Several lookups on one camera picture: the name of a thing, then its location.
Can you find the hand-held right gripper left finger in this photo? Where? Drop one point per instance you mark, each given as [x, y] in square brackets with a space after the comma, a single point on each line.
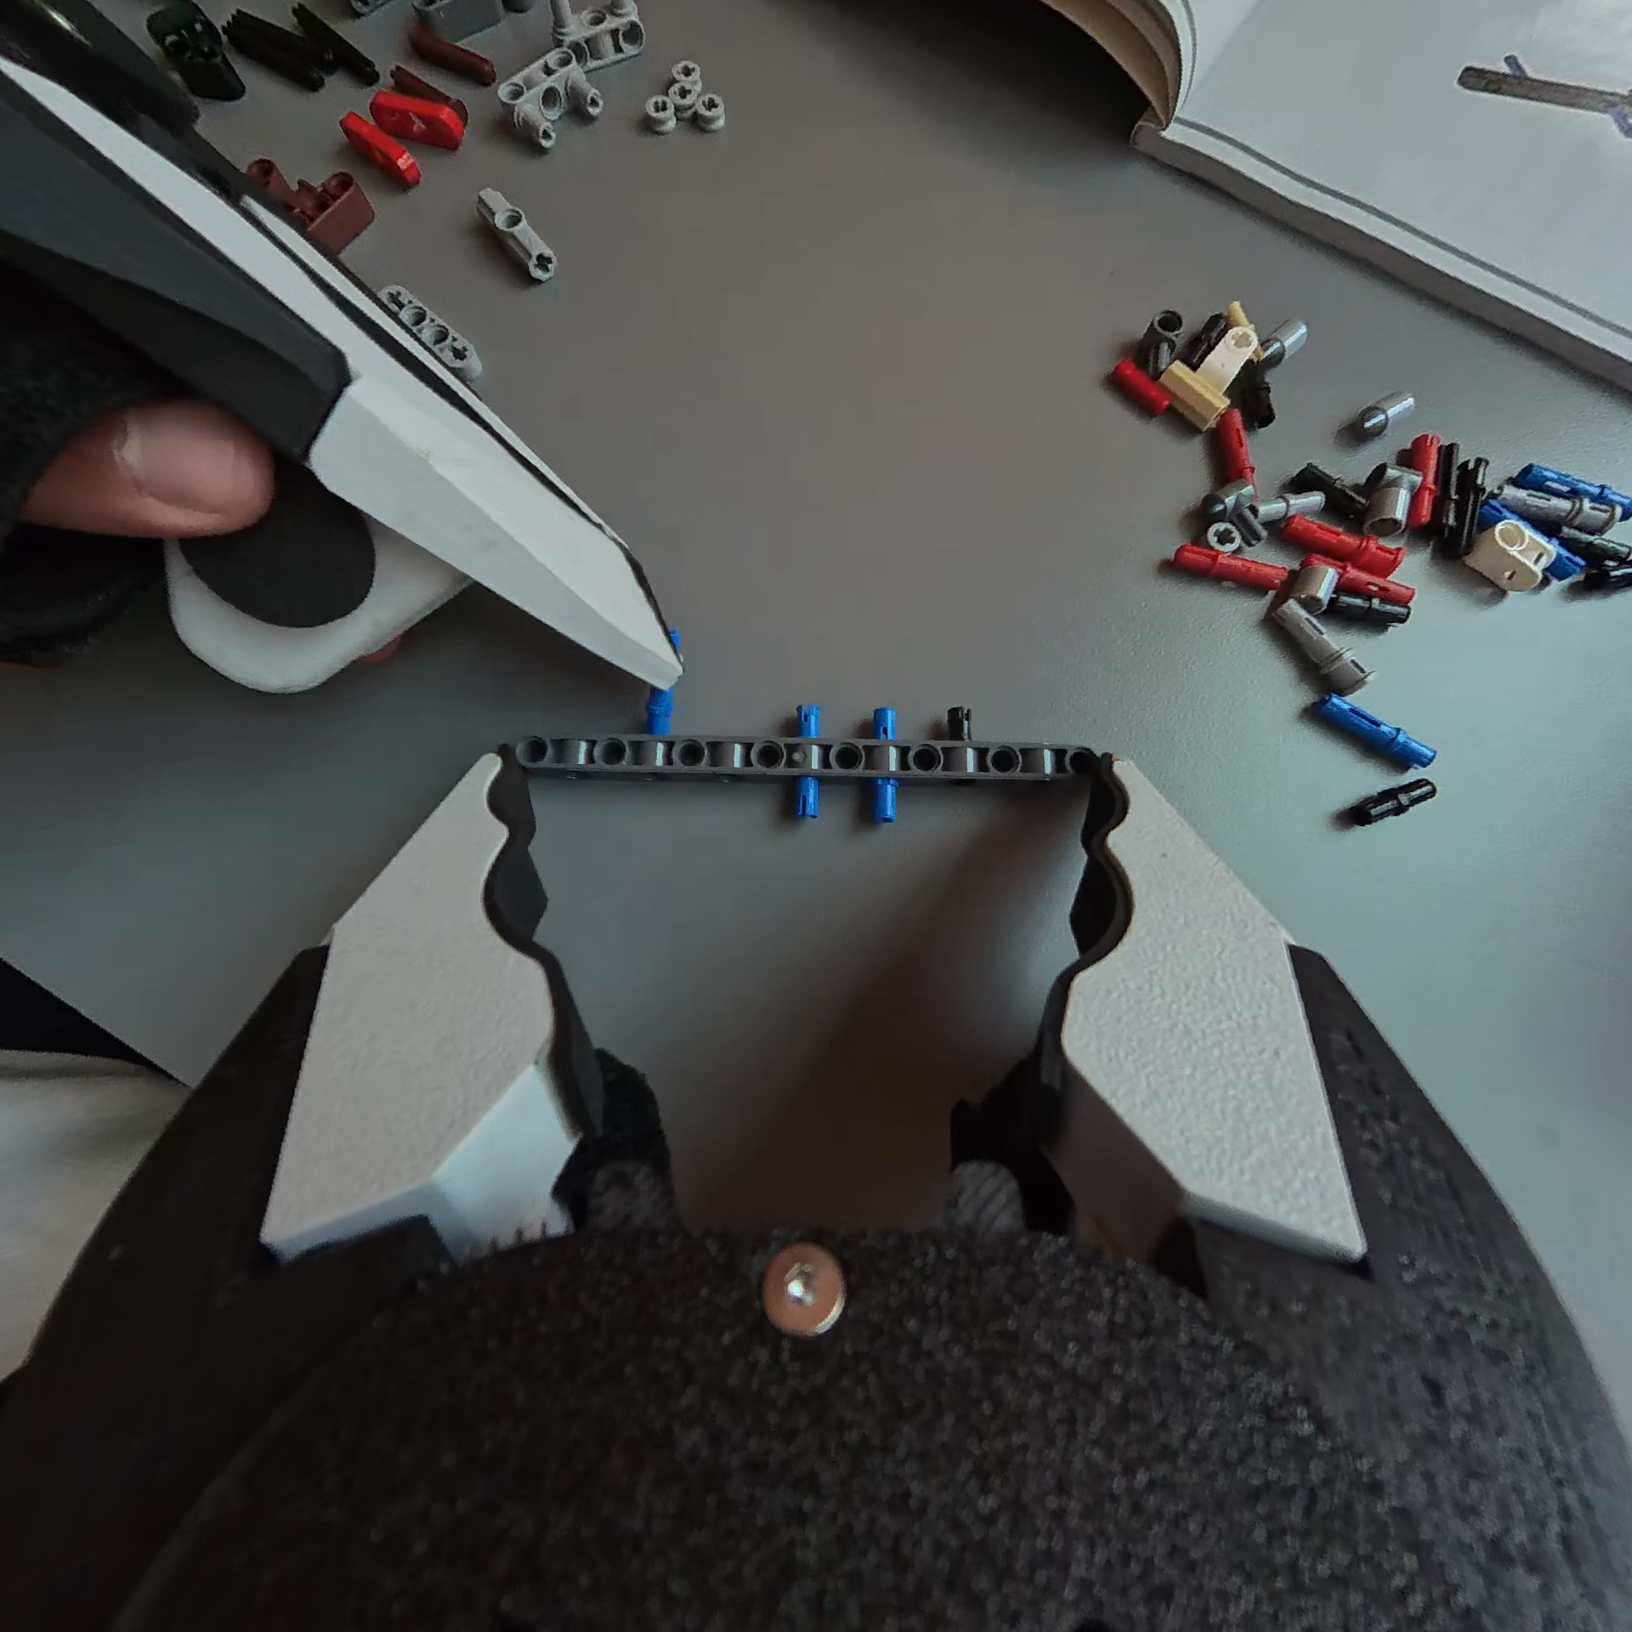
[420, 1020]

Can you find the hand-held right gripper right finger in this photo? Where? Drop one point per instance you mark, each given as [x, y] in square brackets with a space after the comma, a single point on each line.
[1198, 1020]

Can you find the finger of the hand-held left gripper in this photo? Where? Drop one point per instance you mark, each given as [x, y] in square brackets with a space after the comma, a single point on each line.
[484, 522]
[369, 324]

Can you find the blue lego pin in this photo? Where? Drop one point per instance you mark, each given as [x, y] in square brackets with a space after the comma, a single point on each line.
[807, 797]
[884, 797]
[659, 707]
[1373, 729]

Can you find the dark grey lego beam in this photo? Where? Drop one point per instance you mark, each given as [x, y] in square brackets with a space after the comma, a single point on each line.
[726, 758]

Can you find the short grey lego beam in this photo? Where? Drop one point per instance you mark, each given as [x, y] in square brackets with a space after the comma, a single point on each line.
[440, 333]

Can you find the brown lego piece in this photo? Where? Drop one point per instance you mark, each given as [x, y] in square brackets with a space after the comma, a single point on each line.
[338, 204]

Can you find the grey lego axle connector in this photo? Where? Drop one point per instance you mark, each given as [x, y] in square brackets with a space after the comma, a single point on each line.
[510, 229]

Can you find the black lego connector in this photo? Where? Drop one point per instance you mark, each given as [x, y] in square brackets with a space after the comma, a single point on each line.
[197, 44]

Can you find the black lego axles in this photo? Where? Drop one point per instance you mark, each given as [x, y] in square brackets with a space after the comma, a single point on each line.
[287, 44]

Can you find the dark red lego piece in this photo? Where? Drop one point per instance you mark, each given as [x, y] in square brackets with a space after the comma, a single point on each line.
[452, 52]

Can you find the black lego pin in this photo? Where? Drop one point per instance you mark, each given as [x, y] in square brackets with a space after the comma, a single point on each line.
[959, 722]
[1392, 802]

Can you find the dark grey lego pieces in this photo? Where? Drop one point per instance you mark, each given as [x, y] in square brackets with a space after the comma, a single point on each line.
[445, 12]

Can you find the grey triple-hole lego piece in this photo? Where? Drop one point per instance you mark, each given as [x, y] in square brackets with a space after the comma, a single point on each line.
[659, 114]

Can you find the pile of mixed lego pins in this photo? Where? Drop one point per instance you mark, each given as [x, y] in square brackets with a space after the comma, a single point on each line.
[1231, 564]

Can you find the small grey lego pin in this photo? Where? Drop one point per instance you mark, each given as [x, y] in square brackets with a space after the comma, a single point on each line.
[1384, 414]

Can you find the person's left hand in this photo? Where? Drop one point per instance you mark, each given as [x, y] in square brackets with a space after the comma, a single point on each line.
[165, 471]

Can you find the person's white garment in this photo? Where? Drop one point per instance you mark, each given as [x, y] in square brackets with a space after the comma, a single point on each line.
[63, 1185]

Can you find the open instruction booklet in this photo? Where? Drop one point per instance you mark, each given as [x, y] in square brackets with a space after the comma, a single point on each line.
[1338, 127]

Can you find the light grey lego frame piece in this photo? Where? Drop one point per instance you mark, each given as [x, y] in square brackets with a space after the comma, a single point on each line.
[551, 95]

